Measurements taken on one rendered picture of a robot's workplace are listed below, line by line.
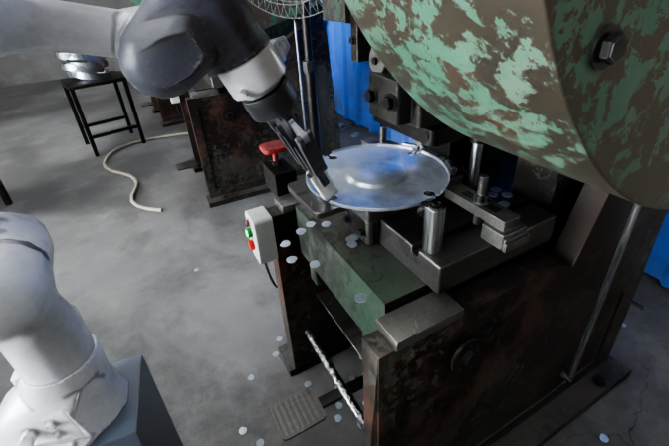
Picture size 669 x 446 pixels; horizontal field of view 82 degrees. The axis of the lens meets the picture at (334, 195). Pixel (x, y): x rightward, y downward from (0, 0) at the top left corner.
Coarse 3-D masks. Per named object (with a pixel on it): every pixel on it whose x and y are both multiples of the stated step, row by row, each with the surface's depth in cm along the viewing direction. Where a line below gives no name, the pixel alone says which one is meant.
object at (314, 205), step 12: (300, 180) 79; (300, 192) 74; (312, 192) 74; (312, 204) 70; (324, 204) 70; (324, 216) 68; (348, 216) 84; (360, 216) 79; (372, 216) 77; (384, 216) 78; (360, 228) 80; (372, 228) 78; (372, 240) 80
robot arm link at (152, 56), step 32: (160, 0) 44; (192, 0) 44; (224, 0) 46; (128, 32) 44; (160, 32) 44; (192, 32) 45; (224, 32) 47; (256, 32) 50; (128, 64) 45; (160, 64) 45; (192, 64) 46; (224, 64) 50; (160, 96) 48
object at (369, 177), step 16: (368, 144) 91; (384, 144) 91; (336, 160) 86; (352, 160) 85; (368, 160) 83; (384, 160) 83; (400, 160) 84; (416, 160) 84; (432, 160) 83; (336, 176) 79; (352, 176) 77; (368, 176) 77; (384, 176) 77; (400, 176) 76; (416, 176) 77; (432, 176) 77; (448, 176) 76; (352, 192) 73; (368, 192) 73; (384, 192) 72; (400, 192) 72; (416, 192) 72; (352, 208) 68; (368, 208) 67; (384, 208) 66; (400, 208) 67
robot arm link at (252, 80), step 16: (272, 48) 52; (288, 48) 59; (256, 64) 50; (272, 64) 52; (224, 80) 52; (240, 80) 51; (256, 80) 51; (272, 80) 52; (240, 96) 52; (256, 96) 54
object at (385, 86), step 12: (372, 60) 73; (372, 72) 74; (384, 72) 73; (372, 84) 73; (384, 84) 70; (396, 84) 67; (372, 96) 73; (384, 96) 71; (396, 96) 68; (408, 96) 68; (372, 108) 76; (384, 108) 70; (396, 108) 69; (408, 108) 70; (420, 108) 68; (396, 120) 70; (408, 120) 71; (420, 120) 69; (432, 120) 70
